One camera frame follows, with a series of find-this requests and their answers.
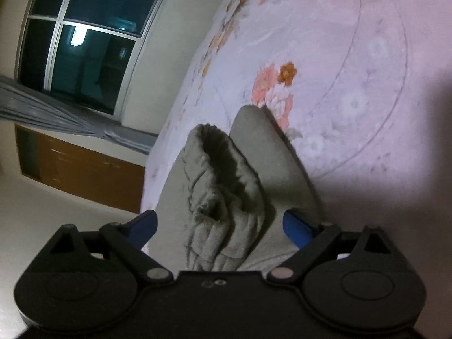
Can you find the grey curtain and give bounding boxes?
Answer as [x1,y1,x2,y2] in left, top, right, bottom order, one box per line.
[0,75,158,155]

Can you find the grey fleece-lined pants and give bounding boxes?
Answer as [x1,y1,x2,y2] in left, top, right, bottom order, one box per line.
[143,105,323,273]

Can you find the pink floral bed sheet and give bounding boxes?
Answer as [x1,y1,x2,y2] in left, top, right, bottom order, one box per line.
[140,0,452,311]

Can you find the brown wooden door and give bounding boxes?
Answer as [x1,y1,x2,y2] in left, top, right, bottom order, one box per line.
[14,123,146,214]

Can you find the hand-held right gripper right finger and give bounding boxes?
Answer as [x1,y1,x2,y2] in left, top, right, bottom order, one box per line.
[268,209,396,284]

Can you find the white-framed window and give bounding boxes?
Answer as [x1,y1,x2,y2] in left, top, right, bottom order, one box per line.
[15,0,184,116]

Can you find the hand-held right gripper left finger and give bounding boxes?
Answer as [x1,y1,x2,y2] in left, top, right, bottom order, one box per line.
[46,210,173,283]

